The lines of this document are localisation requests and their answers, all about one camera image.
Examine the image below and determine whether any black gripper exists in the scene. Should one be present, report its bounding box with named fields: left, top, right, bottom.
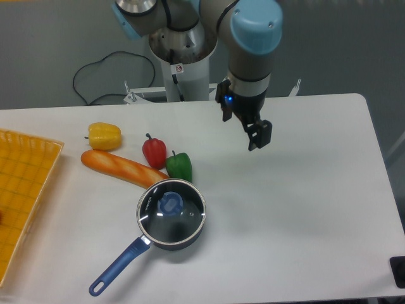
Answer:
left=215, top=79, right=273, bottom=151

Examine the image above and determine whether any glass lid with blue knob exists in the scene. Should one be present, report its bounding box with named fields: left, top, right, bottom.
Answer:
left=136, top=179, right=206, bottom=250

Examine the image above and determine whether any dark saucepan with blue handle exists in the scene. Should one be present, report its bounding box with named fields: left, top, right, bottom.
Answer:
left=89, top=178, right=208, bottom=297

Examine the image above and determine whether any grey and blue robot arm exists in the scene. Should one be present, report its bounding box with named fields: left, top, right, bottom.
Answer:
left=111, top=1, right=283, bottom=150

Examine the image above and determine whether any green bell pepper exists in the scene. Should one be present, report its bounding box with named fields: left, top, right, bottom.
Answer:
left=166, top=150, right=193, bottom=182

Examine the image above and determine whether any red bell pepper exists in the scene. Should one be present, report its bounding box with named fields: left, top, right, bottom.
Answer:
left=142, top=133, right=167, bottom=169

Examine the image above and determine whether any orange baguette bread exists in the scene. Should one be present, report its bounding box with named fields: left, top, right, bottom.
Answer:
left=81, top=150, right=169, bottom=189

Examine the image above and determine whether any yellow bell pepper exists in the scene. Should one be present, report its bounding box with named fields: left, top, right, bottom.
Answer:
left=85, top=122, right=122, bottom=151

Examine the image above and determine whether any black device at table edge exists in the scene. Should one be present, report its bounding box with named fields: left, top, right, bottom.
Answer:
left=389, top=256, right=405, bottom=289

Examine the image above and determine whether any white table bracket right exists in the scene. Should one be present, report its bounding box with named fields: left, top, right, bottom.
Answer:
left=289, top=79, right=301, bottom=97

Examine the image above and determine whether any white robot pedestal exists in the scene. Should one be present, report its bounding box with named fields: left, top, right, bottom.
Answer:
left=148, top=22, right=219, bottom=103

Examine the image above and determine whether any white base bracket with bolts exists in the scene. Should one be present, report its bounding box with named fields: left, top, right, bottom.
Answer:
left=123, top=80, right=167, bottom=105

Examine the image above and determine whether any black cable on floor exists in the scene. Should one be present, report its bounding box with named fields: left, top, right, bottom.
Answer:
left=72, top=51, right=156, bottom=106

